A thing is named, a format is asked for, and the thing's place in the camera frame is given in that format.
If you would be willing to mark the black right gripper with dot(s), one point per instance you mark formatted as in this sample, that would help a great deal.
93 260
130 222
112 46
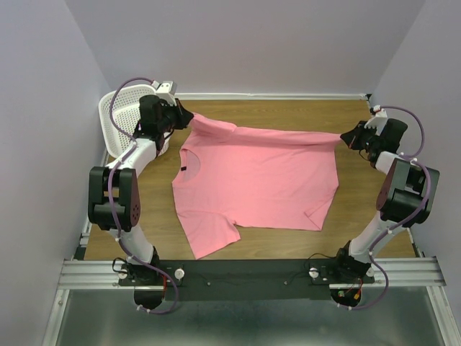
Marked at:
351 138

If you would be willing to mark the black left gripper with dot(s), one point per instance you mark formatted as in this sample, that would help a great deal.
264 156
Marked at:
184 116

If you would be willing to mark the pink t shirt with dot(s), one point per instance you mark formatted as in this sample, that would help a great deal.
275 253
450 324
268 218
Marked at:
233 177

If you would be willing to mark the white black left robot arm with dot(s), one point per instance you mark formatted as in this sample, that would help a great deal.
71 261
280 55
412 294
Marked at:
114 198

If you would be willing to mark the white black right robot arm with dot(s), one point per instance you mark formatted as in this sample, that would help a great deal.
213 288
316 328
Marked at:
406 196

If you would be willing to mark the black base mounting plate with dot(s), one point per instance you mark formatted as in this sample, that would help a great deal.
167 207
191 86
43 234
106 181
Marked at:
242 280

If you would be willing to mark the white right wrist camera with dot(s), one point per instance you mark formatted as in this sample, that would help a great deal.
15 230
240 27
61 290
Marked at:
378 120

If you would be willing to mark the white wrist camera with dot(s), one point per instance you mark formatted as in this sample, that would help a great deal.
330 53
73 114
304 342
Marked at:
165 90
378 120

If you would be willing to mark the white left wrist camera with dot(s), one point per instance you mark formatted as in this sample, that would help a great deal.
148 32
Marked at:
165 90

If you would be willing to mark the aluminium extrusion rail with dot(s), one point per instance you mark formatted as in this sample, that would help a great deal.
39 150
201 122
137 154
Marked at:
405 305

